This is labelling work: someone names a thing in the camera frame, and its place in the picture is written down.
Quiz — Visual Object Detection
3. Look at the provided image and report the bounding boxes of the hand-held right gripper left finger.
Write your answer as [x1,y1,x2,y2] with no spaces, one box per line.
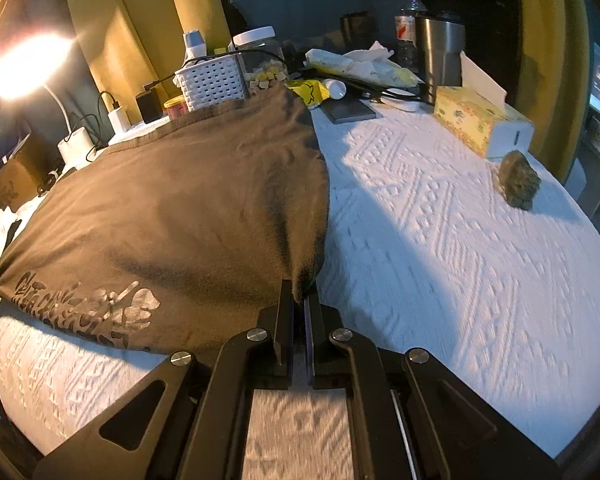
[32,280,296,480]

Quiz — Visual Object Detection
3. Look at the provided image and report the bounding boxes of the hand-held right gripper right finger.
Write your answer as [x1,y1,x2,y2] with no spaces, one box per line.
[304,292,561,480]

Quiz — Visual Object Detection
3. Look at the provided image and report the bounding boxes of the brown printed t-shirt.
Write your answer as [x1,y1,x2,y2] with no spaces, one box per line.
[0,82,331,356]

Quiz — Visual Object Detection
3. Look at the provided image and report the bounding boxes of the black phone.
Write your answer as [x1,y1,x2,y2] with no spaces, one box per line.
[320,97,378,125]

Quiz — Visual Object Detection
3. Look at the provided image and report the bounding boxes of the yellow snack packet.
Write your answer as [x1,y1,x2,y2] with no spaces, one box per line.
[285,80,333,110]

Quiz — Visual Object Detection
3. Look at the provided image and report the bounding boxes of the white power strip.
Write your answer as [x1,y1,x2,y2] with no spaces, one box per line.
[107,120,173,146]

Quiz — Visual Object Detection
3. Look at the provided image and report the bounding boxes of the red jar with tan lid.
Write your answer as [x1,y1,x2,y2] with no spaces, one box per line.
[162,97,190,121]

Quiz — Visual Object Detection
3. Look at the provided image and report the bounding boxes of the white plastic basket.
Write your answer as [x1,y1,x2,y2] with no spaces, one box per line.
[174,55,251,112]

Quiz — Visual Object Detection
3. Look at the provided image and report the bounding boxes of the black power adapter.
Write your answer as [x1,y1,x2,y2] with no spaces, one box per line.
[135,91,162,123]

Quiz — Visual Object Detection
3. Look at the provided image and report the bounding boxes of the brown rock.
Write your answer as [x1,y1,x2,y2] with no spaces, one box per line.
[497,150,543,210]

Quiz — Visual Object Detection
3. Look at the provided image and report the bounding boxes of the white charger plug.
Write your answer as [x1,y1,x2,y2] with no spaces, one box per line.
[107,105,131,132]

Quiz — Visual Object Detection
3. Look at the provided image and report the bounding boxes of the white plastic bag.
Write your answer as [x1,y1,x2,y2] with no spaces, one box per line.
[304,49,421,86]

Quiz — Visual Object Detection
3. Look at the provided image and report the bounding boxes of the yellow tissue box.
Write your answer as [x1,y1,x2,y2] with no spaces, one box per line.
[432,51,536,160]

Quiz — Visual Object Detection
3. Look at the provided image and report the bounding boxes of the clear jar with white lid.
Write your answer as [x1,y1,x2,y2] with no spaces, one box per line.
[230,26,288,98]

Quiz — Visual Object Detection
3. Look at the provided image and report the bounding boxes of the grey capped bottle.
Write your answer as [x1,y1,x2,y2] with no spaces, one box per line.
[182,30,208,61]

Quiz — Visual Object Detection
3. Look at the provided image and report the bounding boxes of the cardboard box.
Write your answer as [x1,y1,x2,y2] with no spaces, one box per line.
[0,147,48,211]

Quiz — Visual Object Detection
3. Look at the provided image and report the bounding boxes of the steel tumbler with black lid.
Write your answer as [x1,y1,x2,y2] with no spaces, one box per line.
[414,11,467,103]

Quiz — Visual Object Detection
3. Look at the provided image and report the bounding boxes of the clear water bottle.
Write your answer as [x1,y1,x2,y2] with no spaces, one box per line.
[394,0,428,68]

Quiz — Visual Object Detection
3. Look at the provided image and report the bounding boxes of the yellow curtain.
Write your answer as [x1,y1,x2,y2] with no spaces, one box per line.
[512,0,588,181]
[60,0,231,111]

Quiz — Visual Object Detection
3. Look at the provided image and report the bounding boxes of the black tablet on stand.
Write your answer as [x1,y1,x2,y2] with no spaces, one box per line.
[0,110,33,181]

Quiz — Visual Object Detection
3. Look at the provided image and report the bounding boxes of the white desk lamp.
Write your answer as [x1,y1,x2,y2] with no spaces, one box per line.
[0,32,101,166]

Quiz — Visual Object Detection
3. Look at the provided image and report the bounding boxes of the black adapter cable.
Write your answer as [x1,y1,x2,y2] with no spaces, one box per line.
[147,47,246,91]

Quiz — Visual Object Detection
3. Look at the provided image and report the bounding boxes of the black strap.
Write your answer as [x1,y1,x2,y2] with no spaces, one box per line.
[0,217,23,251]

